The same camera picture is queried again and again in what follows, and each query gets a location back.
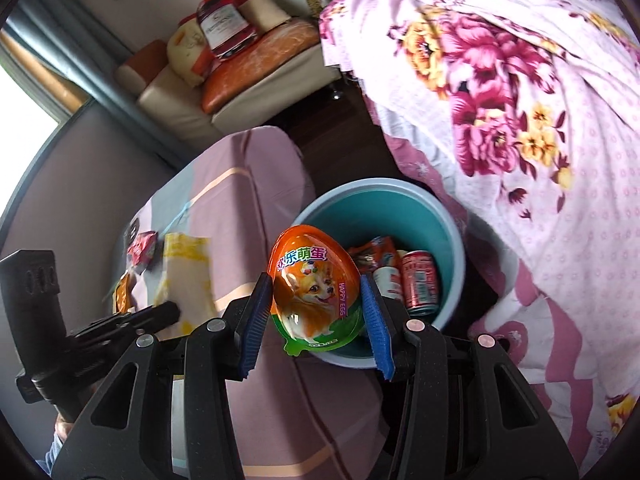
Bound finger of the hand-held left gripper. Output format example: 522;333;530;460
67;301;181;356

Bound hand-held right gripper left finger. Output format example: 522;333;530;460
52;272;275;480

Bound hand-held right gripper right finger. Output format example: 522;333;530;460
359;274;583;480

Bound orange egg-shaped toy pack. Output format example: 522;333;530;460
267;225;367;357

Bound yellow white snack packet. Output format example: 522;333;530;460
152;232;218;336

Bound blue plastic bin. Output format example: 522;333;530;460
289;178;467;370

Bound orange snack packet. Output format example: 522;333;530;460
111;272;138;313

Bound white red drink can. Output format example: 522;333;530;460
372;266;406;303

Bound dark red snack wrapper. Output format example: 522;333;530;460
347;237;401;276

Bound red snack packet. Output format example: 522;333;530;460
126;231;160;267

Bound pink grey tablecloth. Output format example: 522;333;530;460
0;125;401;480

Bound cream leather sofa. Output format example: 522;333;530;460
112;15;343;143

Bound pink floral blanket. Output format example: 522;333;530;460
318;0;640;476

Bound grey curtain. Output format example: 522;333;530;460
5;0;186;171

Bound orange seat cushion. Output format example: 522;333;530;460
200;17;321;113

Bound cream printed pillow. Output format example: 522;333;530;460
166;22;211;86

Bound red gift box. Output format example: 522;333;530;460
196;0;258;61

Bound beige cushion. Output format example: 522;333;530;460
242;0;291;31

